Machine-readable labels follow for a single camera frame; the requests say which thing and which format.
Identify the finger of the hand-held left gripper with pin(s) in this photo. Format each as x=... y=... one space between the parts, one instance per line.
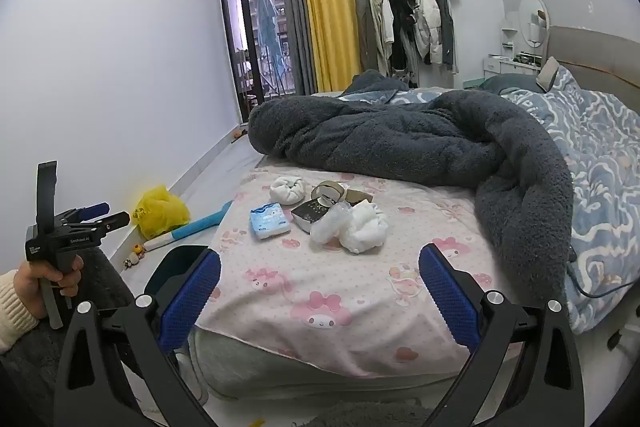
x=95 y=209
x=114 y=222

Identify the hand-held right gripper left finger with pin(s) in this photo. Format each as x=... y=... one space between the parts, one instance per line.
x=192 y=297

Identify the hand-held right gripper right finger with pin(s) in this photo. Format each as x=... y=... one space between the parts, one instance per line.
x=447 y=302

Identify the blue tissue pack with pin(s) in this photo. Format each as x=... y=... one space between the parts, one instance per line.
x=270 y=223

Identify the white tissue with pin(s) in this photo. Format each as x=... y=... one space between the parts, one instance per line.
x=367 y=227

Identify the clear plastic wrap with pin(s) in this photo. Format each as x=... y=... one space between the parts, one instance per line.
x=327 y=227

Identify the white sock ball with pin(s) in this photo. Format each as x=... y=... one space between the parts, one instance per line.
x=286 y=191

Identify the small black box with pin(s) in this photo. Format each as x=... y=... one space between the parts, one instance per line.
x=307 y=213

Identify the person's left forearm cream sleeve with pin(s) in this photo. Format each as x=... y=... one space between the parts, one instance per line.
x=12 y=312

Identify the person's left hand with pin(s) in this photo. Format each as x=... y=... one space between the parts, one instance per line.
x=35 y=284

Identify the small orange duck toy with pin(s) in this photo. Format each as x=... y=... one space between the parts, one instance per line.
x=137 y=250

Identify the small spotted plush toy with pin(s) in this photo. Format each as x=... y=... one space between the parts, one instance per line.
x=130 y=262

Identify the yellow plastic bag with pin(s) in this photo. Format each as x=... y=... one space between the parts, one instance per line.
x=160 y=212

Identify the person's grey fleece clothing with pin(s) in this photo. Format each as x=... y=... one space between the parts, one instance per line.
x=107 y=282

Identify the blue forked plush toy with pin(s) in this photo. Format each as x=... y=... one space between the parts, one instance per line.
x=200 y=223

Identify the pink printed bed sheet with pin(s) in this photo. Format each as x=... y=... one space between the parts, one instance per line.
x=325 y=277

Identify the brown cardboard piece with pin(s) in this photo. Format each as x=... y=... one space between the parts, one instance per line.
x=357 y=197

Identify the small orange and black object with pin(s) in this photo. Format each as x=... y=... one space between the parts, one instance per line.
x=235 y=135

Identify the brown tape roll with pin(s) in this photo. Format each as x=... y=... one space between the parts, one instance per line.
x=330 y=188

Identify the black charger plug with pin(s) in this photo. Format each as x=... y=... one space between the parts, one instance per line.
x=617 y=338

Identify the dark grey fluffy blanket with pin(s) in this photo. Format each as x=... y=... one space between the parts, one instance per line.
x=400 y=132

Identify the blue patterned duvet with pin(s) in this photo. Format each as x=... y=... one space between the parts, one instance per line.
x=600 y=157

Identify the black framed balcony door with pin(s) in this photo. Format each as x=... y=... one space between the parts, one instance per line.
x=235 y=32

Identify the dark teal pillow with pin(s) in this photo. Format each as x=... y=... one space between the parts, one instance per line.
x=510 y=83

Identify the white dressing table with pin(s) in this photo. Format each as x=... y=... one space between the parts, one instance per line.
x=500 y=66

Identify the beige cushion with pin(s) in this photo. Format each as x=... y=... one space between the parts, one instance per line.
x=547 y=73

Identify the blue hanging garment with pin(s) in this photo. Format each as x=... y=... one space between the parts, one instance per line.
x=265 y=19

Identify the dark grey hanging pants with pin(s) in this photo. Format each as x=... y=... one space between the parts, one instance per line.
x=446 y=32

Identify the white puffer jacket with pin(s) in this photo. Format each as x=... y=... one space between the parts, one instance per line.
x=425 y=22

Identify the beige hanging coat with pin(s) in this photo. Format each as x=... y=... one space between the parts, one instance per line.
x=378 y=24

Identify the grey padded headboard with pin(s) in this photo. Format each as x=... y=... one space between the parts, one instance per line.
x=600 y=52

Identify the black hanging garment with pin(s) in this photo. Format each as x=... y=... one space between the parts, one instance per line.
x=397 y=12

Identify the round white mirror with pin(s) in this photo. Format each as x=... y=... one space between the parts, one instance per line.
x=530 y=14

